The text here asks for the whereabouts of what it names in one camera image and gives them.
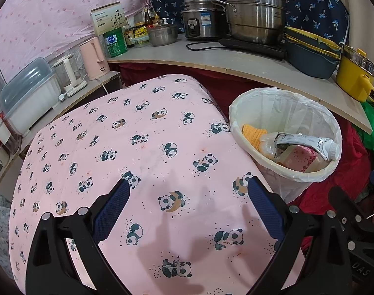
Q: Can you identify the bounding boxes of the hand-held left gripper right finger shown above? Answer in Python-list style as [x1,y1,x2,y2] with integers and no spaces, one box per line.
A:
[248,177,354,295]

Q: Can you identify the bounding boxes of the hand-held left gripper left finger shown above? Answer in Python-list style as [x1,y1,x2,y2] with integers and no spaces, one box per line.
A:
[25,178,130,295]

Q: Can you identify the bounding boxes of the pink paper cup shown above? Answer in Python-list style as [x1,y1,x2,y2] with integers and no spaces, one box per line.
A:
[279,145,324,173]

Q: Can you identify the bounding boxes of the orange foam net sheet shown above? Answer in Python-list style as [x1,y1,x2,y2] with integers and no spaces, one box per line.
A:
[242,124,267,148]

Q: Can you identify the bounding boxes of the white lined waste bin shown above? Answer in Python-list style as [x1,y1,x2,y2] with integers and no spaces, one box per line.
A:
[229,88,343,203]

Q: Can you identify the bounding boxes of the red cloth pile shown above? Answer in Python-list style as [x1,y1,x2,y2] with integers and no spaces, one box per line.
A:
[287,120,374,212]

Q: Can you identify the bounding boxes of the pink panda print tablecloth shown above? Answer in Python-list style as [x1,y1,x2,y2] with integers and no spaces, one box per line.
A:
[9,74,307,295]

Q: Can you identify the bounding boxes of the yellow electric pot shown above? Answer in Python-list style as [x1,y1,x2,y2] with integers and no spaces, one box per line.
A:
[335,44,374,103]

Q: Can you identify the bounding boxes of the grey speckled blanket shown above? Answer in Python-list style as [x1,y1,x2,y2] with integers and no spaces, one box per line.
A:
[0,191,15,277]

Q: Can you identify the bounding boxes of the white dish box grey lid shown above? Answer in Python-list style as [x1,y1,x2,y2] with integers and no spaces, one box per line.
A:
[1,58,63,136]

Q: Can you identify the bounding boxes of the stacked blue yellow basins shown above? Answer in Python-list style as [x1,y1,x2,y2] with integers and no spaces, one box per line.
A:
[284,28,341,79]

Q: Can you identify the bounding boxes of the white glass kettle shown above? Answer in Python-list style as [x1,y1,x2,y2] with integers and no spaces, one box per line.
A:
[52,54,88,97]

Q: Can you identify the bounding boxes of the pink electric kettle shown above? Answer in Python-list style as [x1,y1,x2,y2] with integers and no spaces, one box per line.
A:
[79,36,110,80]

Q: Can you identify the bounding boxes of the black induction cooker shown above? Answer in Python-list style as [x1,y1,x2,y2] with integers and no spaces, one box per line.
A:
[218,37,287,61]

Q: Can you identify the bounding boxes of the beige curtain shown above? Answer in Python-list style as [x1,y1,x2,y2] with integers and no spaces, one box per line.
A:
[336,0,374,89]

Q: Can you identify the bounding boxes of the green tin can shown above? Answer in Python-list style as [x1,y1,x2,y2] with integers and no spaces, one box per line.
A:
[103,28,128,58]

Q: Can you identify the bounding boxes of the dark sauce bottle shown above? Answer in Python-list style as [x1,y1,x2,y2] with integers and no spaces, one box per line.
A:
[124,26,136,49]

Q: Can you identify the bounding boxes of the yellow label jar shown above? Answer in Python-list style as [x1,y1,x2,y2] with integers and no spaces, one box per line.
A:
[134,21,149,47]

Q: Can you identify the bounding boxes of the small steel lidded pot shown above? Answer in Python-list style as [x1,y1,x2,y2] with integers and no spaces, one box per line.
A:
[147,18,179,47]

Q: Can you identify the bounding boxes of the navy floral cloth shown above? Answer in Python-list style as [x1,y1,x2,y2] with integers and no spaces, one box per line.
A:
[148,0,350,46]

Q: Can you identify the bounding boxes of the beige carton box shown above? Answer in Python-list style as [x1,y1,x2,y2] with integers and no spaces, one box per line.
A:
[90,1,127,36]

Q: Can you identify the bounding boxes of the large steel stockpot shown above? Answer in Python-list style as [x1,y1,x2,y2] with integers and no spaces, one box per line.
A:
[224,0,298,45]

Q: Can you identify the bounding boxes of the steel rice cooker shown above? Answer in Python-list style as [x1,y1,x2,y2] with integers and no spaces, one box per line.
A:
[181,0,229,41]

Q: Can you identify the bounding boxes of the pink dotted hanging sheet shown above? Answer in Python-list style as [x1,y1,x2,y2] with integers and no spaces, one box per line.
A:
[0,0,151,80]

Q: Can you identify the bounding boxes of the black power cable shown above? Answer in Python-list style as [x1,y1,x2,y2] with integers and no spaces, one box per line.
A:
[186,41,221,51]

